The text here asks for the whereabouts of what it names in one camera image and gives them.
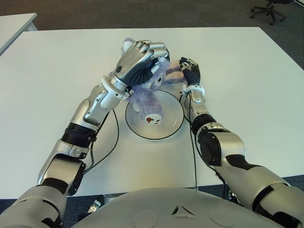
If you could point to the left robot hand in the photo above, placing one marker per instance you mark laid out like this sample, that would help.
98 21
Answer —
133 61

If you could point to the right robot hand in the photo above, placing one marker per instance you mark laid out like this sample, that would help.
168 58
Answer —
193 74

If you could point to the purple plush bunny doll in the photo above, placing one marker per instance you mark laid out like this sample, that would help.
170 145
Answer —
147 102

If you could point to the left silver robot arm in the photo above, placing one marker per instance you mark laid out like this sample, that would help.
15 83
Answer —
71 152

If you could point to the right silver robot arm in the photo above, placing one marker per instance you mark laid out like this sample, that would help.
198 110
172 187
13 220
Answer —
232 145

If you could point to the white plate black rim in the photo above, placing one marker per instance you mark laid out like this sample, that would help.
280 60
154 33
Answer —
173 111

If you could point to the black office chair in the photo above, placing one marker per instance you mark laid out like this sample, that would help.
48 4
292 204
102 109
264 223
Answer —
270 10

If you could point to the white side table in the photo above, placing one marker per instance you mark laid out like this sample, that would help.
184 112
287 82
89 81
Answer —
14 28

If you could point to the silver robot torso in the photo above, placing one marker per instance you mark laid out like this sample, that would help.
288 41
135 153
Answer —
178 204

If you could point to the white table leg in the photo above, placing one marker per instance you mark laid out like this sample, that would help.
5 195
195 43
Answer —
114 198

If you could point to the silver metal bracket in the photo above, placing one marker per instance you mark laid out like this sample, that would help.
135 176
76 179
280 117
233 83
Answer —
94 206

